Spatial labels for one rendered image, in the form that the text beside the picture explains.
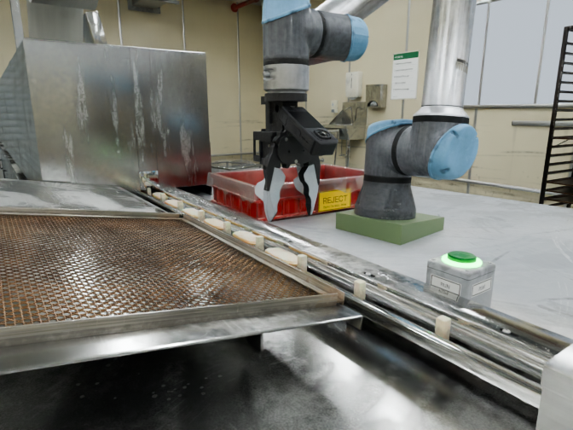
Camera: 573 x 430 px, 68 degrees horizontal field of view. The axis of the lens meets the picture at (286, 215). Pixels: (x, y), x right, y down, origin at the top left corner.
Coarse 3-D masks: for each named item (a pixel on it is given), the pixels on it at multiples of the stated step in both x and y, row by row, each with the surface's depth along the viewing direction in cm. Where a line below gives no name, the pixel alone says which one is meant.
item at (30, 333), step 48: (0, 240) 56; (96, 240) 63; (144, 240) 68; (0, 288) 40; (192, 288) 48; (240, 288) 50; (288, 288) 53; (336, 288) 52; (0, 336) 30; (48, 336) 32
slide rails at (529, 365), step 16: (176, 208) 117; (320, 272) 71; (336, 272) 70; (352, 288) 65; (368, 288) 64; (384, 304) 60; (400, 304) 59; (432, 320) 54; (464, 336) 50; (496, 352) 47; (512, 352) 47; (528, 368) 44
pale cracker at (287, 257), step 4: (268, 248) 80; (272, 248) 80; (276, 248) 80; (280, 248) 80; (268, 252) 79; (272, 252) 78; (276, 252) 78; (280, 252) 78; (284, 252) 78; (288, 252) 78; (276, 256) 76; (280, 256) 76; (284, 256) 75; (288, 256) 75; (292, 256) 76; (296, 256) 76; (284, 260) 74; (288, 260) 74; (292, 260) 74; (296, 260) 74; (292, 264) 73; (296, 264) 73
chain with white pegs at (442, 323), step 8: (200, 216) 106; (224, 224) 95; (256, 240) 84; (304, 256) 72; (304, 264) 73; (360, 280) 62; (360, 288) 61; (360, 296) 61; (440, 320) 50; (448, 320) 50; (440, 328) 50; (448, 328) 50; (448, 336) 51; (456, 344) 50
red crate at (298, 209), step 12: (216, 192) 133; (228, 204) 128; (240, 204) 120; (252, 204) 114; (288, 204) 117; (300, 204) 119; (252, 216) 115; (264, 216) 114; (276, 216) 115; (288, 216) 117; (300, 216) 120
